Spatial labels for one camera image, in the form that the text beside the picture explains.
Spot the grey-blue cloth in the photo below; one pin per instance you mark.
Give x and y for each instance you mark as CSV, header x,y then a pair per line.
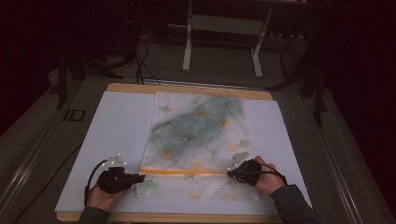
x,y
193,127

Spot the person's right hand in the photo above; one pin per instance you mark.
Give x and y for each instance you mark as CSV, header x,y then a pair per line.
x,y
269,182

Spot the metal floor rail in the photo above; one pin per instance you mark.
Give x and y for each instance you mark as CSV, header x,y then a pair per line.
x,y
337,174
25,175

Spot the leaf print zip bag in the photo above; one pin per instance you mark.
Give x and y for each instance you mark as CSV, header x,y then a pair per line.
x,y
199,149

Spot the white metal stand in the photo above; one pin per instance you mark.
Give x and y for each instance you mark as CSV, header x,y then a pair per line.
x,y
187,53

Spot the black metal stand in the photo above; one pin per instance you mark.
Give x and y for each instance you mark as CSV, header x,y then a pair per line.
x,y
62,81
318,99

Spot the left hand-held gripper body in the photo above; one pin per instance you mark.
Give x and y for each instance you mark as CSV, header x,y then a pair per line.
x,y
112,183

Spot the person's left hand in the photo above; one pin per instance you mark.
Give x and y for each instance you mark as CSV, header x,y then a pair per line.
x,y
104,200

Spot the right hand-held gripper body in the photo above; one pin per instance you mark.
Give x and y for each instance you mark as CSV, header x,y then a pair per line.
x,y
247,172

